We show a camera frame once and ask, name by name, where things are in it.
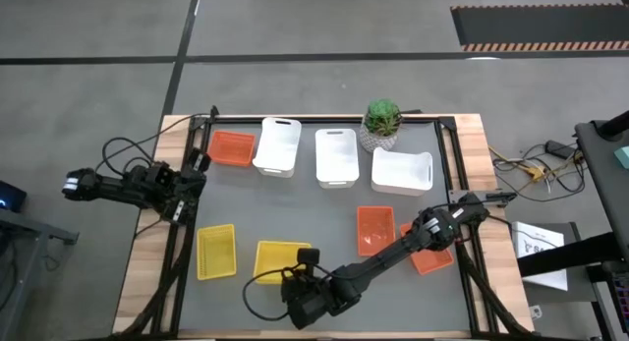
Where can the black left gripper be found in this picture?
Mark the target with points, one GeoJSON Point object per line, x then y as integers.
{"type": "Point", "coordinates": [189, 186]}

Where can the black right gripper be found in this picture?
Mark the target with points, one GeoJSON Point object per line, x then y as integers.
{"type": "Point", "coordinates": [312, 306]}

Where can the yellow plastic mesh basket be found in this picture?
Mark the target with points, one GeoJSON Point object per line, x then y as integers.
{"type": "Point", "coordinates": [216, 252]}
{"type": "Point", "coordinates": [275, 257]}

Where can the orange plastic mesh basket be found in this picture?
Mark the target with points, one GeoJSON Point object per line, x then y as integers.
{"type": "Point", "coordinates": [432, 261]}
{"type": "Point", "coordinates": [376, 230]}
{"type": "Point", "coordinates": [231, 148]}

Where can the white plastic bin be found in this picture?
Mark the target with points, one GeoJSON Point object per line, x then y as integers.
{"type": "Point", "coordinates": [277, 147]}
{"type": "Point", "coordinates": [336, 159]}
{"type": "Point", "coordinates": [400, 171]}

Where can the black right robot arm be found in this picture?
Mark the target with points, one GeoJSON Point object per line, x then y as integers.
{"type": "Point", "coordinates": [383, 255]}

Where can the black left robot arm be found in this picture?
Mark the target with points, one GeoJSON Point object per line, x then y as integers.
{"type": "Point", "coordinates": [113, 186]}

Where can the grey table mat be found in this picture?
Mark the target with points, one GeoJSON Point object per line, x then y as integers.
{"type": "Point", "coordinates": [295, 208]}

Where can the grey metal stand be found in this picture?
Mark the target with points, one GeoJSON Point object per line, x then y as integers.
{"type": "Point", "coordinates": [29, 228]}

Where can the white patterned plant pot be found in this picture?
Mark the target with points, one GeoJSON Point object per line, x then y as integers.
{"type": "Point", "coordinates": [376, 142]}

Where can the black device with blue light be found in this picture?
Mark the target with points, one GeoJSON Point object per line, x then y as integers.
{"type": "Point", "coordinates": [11, 196]}

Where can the green artificial plant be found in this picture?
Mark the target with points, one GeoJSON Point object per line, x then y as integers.
{"type": "Point", "coordinates": [383, 116]}

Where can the white cardboard box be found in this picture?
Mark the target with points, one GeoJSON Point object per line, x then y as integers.
{"type": "Point", "coordinates": [538, 252]}

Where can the black power adapter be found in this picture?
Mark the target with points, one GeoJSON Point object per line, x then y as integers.
{"type": "Point", "coordinates": [560, 149]}

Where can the black side table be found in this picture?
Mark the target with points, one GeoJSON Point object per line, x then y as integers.
{"type": "Point", "coordinates": [604, 174]}

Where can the teal object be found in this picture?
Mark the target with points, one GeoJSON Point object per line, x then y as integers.
{"type": "Point", "coordinates": [623, 156]}

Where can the black hazard striped floor mat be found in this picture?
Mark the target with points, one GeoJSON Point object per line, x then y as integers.
{"type": "Point", "coordinates": [540, 24]}

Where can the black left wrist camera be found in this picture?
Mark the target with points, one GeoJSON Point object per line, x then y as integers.
{"type": "Point", "coordinates": [158, 174]}

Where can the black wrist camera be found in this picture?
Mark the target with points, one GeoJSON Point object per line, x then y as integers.
{"type": "Point", "coordinates": [158, 174]}
{"type": "Point", "coordinates": [308, 256]}

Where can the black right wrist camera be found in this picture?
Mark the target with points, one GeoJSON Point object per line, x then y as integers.
{"type": "Point", "coordinates": [308, 256]}

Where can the black aluminium table frame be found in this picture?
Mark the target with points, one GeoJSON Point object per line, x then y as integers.
{"type": "Point", "coordinates": [446, 149]}

